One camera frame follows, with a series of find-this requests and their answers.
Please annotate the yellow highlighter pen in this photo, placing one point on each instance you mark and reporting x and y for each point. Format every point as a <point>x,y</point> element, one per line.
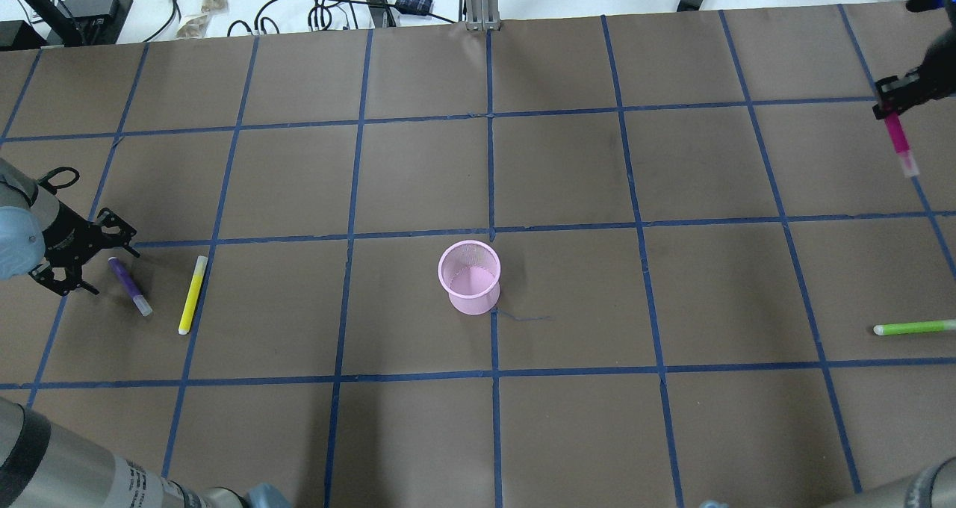
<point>193,295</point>

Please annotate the green highlighter pen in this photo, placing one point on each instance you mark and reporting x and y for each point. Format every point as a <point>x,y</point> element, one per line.
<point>914,328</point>

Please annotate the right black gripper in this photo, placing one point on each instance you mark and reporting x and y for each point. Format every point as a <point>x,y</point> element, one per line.
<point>932,77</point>

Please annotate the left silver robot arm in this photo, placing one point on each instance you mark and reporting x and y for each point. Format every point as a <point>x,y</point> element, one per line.
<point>43,464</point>

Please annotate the pink highlighter pen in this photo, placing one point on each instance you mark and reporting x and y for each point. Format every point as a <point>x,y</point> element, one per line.
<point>901,146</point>

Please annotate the purple highlighter pen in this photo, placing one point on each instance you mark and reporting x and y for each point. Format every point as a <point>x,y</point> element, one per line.
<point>130,287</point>

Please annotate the aluminium frame post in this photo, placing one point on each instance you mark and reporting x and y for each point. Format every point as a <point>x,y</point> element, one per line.
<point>480,15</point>

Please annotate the pink mesh cup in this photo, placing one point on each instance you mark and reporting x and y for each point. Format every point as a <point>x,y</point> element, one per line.
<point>470,271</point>

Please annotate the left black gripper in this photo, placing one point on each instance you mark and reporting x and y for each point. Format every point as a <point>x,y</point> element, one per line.
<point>61,240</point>

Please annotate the black monitor stand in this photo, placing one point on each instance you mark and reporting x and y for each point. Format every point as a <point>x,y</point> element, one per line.
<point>83,22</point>

